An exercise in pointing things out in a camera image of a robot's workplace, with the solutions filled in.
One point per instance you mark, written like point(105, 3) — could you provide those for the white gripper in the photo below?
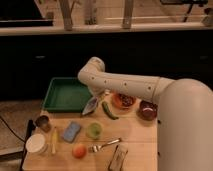
point(93, 103)

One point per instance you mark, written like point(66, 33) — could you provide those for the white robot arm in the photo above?
point(184, 111)

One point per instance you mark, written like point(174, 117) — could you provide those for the green plastic tray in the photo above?
point(66, 94)

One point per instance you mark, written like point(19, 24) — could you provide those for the blue folded towel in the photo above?
point(71, 131)

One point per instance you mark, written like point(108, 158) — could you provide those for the green pepper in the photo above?
point(108, 112)

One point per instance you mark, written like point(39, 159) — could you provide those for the green plastic cup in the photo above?
point(93, 131)

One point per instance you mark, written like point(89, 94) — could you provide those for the orange bowl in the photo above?
point(122, 101)

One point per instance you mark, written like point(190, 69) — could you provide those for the silver metal fork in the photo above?
point(96, 148)

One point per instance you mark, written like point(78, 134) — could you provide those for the orange fruit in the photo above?
point(79, 151)

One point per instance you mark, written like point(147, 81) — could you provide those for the yellow banana toy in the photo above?
point(54, 140)

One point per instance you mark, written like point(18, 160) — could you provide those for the small metal cup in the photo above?
point(43, 123)

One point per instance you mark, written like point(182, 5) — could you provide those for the dark red bowl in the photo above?
point(147, 110)

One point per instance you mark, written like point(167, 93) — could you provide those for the brown rectangular block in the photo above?
point(118, 158)

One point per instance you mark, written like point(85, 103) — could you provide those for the white round container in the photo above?
point(36, 144)

